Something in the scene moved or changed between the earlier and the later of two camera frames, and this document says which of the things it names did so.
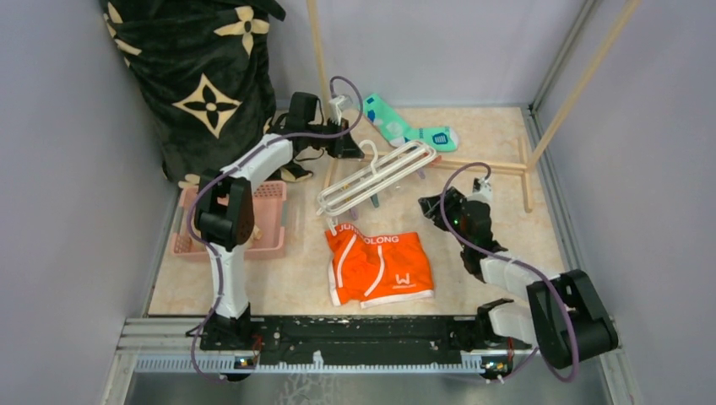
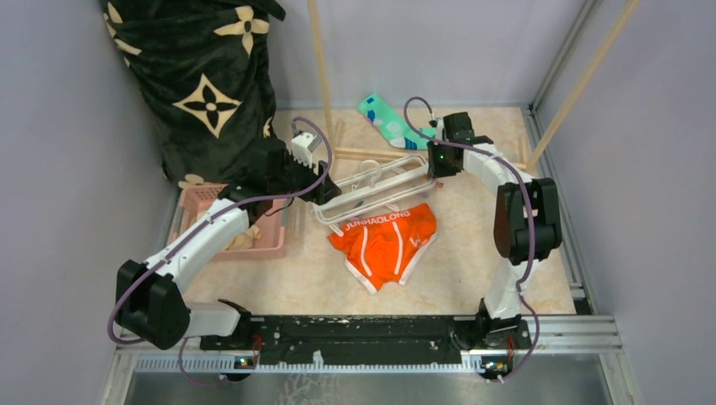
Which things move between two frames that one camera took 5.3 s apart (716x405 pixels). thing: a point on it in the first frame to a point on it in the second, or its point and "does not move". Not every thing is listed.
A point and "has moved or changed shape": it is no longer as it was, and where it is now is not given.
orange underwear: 369,270 has moved or changed shape
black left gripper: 344,147 to 322,192
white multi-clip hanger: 377,173 has moved or changed shape
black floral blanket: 207,68 does not move
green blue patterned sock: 397,133 does not move
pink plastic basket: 268,204 does not move
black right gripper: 433,206 to 434,170
